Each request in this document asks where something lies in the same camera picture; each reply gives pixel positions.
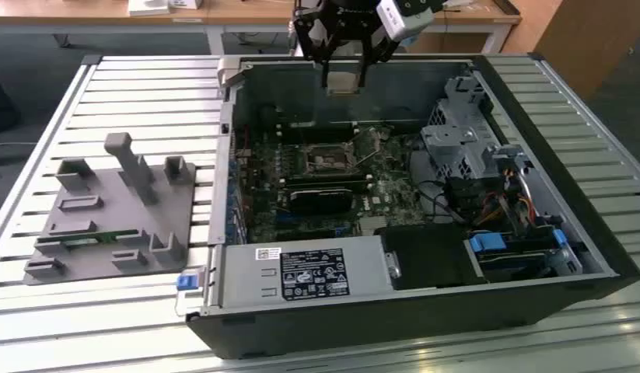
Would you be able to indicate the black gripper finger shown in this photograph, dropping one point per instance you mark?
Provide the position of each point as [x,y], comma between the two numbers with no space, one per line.
[379,46]
[312,39]

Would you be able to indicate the small square silver CPU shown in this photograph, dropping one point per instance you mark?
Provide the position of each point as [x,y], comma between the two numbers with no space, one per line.
[344,83]

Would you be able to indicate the CPU socket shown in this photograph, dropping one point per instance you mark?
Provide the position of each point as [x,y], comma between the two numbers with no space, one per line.
[328,159]

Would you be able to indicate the silver metal drive cage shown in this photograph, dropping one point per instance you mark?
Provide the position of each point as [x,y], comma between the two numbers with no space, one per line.
[455,151]

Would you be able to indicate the white box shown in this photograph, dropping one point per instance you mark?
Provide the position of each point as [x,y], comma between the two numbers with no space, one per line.
[149,8]

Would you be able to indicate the green motherboard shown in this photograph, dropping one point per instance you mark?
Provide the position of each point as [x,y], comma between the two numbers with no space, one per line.
[392,194]

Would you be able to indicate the black graphics card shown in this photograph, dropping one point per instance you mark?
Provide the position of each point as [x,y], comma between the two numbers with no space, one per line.
[320,200]

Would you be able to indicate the wooden cabinet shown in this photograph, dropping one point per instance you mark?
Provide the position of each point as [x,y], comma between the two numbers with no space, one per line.
[595,42]

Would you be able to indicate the wooden desk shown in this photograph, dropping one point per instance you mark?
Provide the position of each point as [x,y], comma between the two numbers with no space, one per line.
[91,17]

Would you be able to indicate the small silver heat sink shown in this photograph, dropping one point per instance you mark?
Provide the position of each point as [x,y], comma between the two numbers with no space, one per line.
[372,225]

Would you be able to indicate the blue disk carrier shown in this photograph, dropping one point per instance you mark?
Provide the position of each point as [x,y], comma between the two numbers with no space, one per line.
[487,242]

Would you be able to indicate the small blue clip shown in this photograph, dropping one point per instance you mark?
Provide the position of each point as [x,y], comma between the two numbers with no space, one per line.
[559,238]

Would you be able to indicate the silver power supply unit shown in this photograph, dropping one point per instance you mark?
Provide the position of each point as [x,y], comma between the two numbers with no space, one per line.
[237,268]

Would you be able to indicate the green RAM stick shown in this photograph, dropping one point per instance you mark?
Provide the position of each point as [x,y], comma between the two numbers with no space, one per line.
[113,235]

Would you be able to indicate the grey parts rack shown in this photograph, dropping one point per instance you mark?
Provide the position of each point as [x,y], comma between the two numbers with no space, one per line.
[107,241]

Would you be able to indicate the blue case latch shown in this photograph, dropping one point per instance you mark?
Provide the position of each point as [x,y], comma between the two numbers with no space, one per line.
[190,281]

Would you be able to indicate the black open PC case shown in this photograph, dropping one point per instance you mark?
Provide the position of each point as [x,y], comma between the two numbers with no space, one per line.
[351,326]

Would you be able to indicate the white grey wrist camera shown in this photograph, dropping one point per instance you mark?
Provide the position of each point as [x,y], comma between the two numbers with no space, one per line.
[403,17]

